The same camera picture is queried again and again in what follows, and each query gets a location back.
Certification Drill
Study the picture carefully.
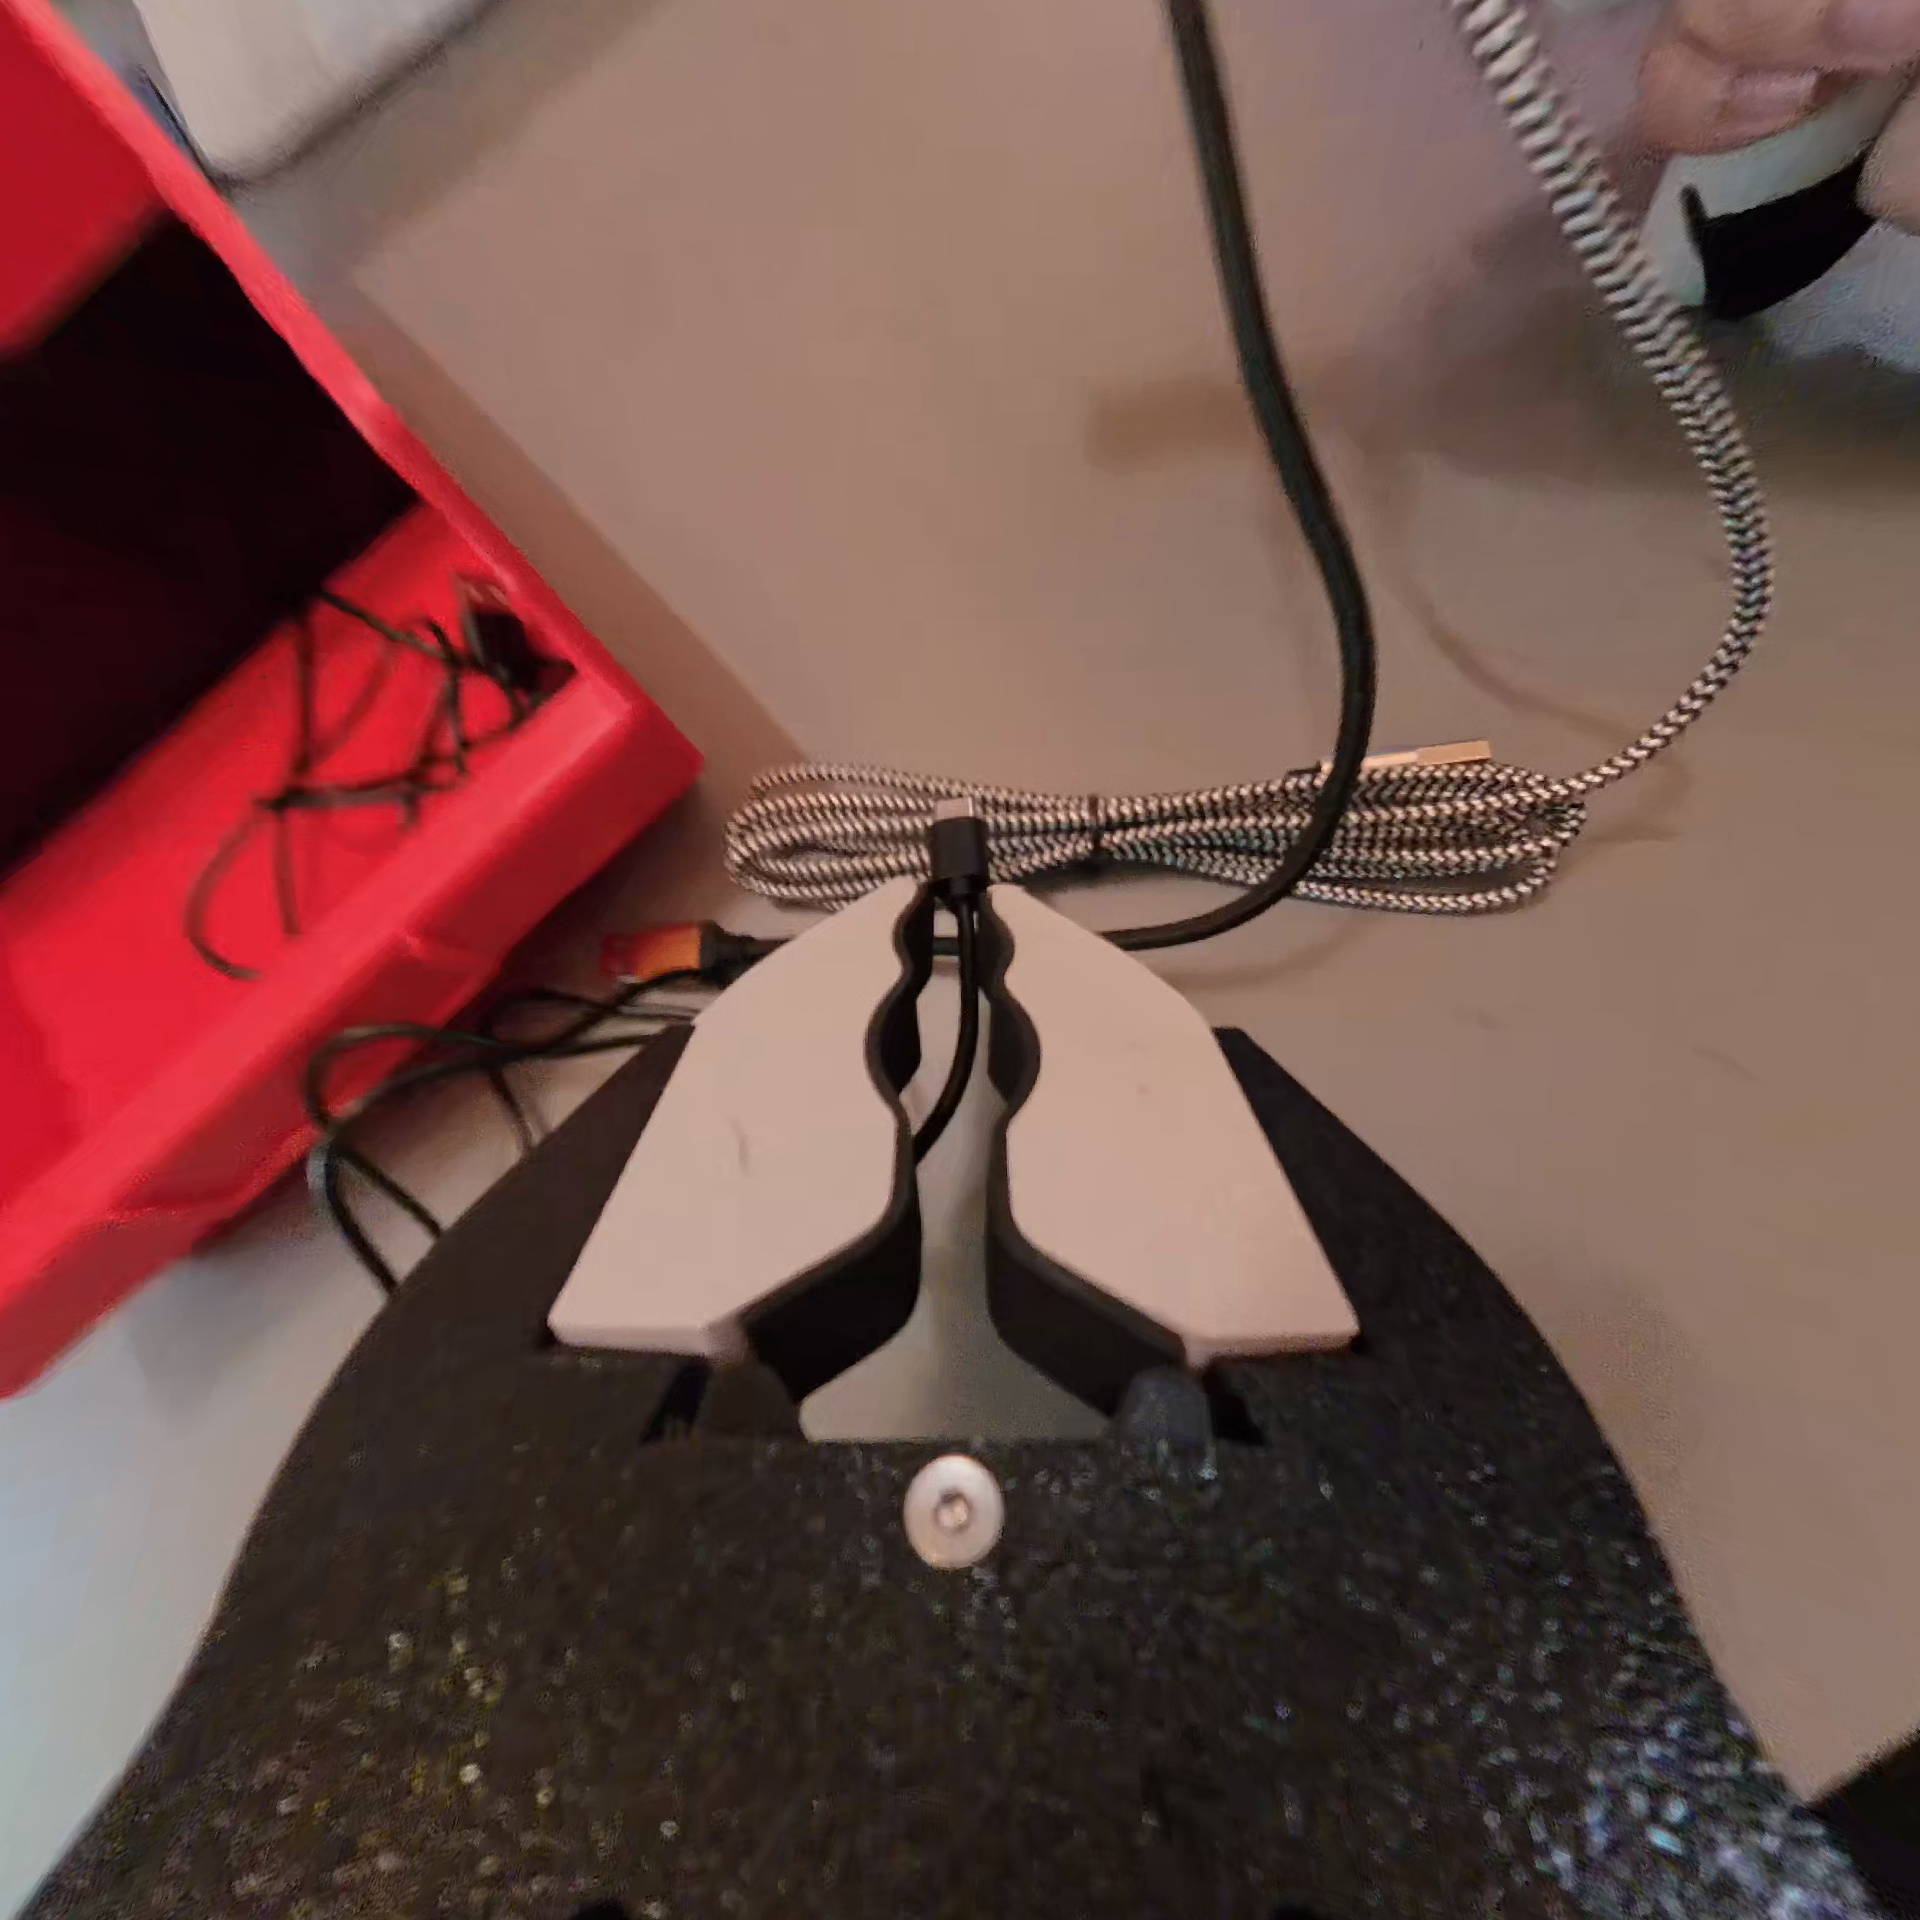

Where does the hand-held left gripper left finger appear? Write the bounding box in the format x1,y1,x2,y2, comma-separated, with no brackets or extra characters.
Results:
544,882,939,1408

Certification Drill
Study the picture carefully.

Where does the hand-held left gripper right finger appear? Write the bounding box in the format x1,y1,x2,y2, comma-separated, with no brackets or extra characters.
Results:
975,891,1362,1414

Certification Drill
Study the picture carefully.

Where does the black white braided cable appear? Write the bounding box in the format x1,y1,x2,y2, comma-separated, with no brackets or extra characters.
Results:
727,0,1778,916

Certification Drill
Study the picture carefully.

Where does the thin black usb-c cable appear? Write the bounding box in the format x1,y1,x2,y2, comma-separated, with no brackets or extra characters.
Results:
902,800,995,1179

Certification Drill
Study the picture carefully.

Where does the thick black cable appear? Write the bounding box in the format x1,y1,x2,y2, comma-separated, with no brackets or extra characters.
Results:
1101,0,1378,957

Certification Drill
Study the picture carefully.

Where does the person's right hand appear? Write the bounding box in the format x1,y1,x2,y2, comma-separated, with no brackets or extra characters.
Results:
1635,0,1920,233

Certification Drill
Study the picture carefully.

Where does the red plastic bin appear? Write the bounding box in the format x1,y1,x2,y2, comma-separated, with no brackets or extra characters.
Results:
0,0,706,1397

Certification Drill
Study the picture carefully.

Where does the orange plug black cable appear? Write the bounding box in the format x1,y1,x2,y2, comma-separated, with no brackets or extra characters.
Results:
303,921,789,1296

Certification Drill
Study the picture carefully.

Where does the tangled thin black wire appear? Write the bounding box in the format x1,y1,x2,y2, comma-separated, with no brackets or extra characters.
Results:
187,576,579,985

